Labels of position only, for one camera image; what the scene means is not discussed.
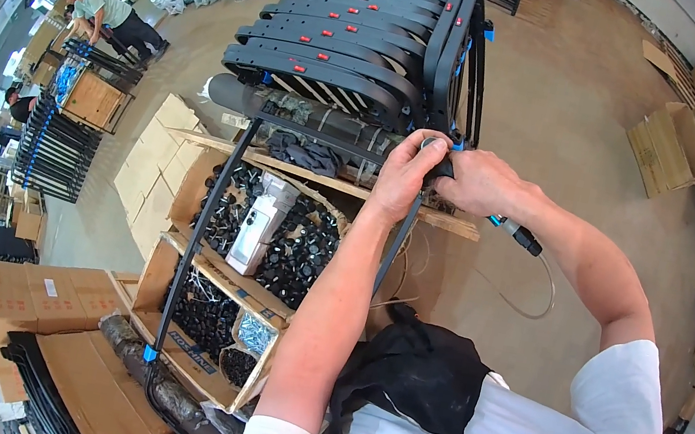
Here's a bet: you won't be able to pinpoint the person's right hand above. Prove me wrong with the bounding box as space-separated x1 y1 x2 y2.
429 141 553 228

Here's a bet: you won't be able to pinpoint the person's left hand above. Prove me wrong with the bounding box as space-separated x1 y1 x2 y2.
364 121 455 234

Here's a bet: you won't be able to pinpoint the black pneumatic screwdriver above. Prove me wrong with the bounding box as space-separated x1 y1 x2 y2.
406 134 561 259

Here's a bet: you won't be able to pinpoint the black metal bed frame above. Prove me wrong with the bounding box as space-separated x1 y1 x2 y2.
131 95 467 434

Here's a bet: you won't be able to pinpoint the wooden plank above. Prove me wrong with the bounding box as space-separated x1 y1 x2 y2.
158 126 491 243

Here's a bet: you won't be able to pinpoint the upright black metal frames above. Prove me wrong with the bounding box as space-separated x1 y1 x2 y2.
409 0 505 152

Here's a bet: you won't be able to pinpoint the dark grey cloth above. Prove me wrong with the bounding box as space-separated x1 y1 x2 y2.
259 129 354 182

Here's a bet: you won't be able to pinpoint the stack of black slatted frames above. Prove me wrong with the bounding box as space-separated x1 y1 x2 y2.
215 0 456 136

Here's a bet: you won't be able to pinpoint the pile of black plastic feet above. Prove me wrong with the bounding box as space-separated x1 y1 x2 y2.
177 155 352 316

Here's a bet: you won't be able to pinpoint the white phone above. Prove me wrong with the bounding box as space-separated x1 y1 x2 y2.
222 187 291 282

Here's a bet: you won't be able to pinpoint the open brown carton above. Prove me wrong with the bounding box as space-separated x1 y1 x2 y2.
615 93 695 207

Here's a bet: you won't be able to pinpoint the flat cardboard piece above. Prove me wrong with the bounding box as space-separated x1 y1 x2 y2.
635 38 687 83

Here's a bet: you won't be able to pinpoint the brown carton of feet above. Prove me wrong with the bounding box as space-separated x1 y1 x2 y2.
155 142 364 329

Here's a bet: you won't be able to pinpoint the bag of silver screws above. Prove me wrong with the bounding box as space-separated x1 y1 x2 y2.
231 309 282 361

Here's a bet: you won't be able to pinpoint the stack of flat cartons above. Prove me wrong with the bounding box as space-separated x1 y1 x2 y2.
100 86 217 268

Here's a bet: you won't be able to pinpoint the heap of small black feet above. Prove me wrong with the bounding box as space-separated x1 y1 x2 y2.
155 263 249 366

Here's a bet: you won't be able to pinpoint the bag of black parts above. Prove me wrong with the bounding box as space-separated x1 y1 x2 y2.
214 344 261 391

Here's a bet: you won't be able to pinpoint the printed brown carton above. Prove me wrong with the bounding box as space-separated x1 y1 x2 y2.
114 226 304 423

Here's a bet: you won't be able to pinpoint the black frames on bench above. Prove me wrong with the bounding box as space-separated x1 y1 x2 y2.
55 35 149 90

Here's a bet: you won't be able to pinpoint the wooden crate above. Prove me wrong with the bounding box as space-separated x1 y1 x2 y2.
45 57 138 138

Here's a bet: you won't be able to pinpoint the rack of black frames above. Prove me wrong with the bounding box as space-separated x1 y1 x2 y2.
7 87 109 208

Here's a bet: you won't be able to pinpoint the brown carton white label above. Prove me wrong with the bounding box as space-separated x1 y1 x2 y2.
12 256 137 350

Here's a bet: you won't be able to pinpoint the large brown carton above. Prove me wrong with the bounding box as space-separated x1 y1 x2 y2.
18 319 194 434

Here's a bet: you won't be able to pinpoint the heap of small brown cartons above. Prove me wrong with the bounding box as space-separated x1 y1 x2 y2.
0 175 55 250

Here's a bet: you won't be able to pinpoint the pile of black frames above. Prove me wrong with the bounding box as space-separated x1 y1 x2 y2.
0 327 106 434

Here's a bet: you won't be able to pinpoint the clear air hose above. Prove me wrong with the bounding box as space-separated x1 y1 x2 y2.
467 240 565 324

